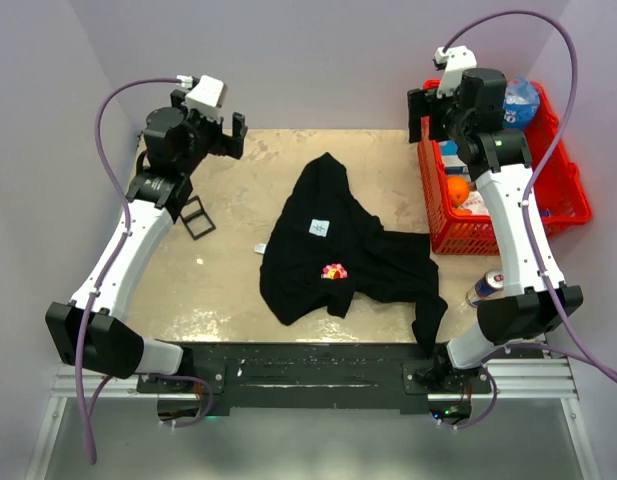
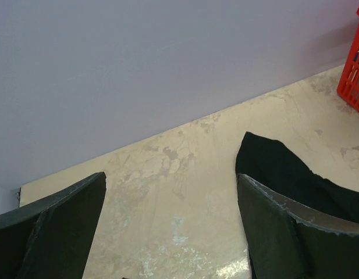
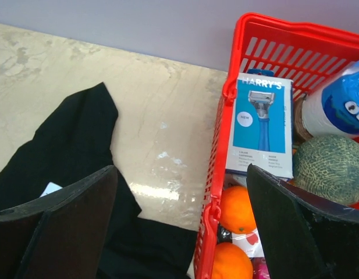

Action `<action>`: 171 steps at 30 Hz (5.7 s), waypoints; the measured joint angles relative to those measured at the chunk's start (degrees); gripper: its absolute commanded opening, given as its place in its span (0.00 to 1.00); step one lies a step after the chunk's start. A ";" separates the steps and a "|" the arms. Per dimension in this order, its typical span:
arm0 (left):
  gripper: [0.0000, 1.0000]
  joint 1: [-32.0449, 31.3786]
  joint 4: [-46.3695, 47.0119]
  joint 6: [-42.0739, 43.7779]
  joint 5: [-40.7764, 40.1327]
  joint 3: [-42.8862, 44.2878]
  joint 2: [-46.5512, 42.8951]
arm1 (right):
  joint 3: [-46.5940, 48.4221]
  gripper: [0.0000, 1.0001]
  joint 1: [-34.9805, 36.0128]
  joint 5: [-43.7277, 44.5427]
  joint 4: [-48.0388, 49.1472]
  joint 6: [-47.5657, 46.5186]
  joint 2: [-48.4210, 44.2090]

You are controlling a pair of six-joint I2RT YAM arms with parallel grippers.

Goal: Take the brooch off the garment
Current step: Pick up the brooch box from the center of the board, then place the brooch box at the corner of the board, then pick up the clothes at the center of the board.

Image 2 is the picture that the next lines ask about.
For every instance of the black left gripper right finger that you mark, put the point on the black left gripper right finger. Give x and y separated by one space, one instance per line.
287 239

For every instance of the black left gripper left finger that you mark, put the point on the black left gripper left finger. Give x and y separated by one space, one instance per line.
52 237

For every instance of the black garment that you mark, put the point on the black garment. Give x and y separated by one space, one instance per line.
271 163

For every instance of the red plastic basket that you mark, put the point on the red plastic basket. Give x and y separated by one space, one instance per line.
348 87

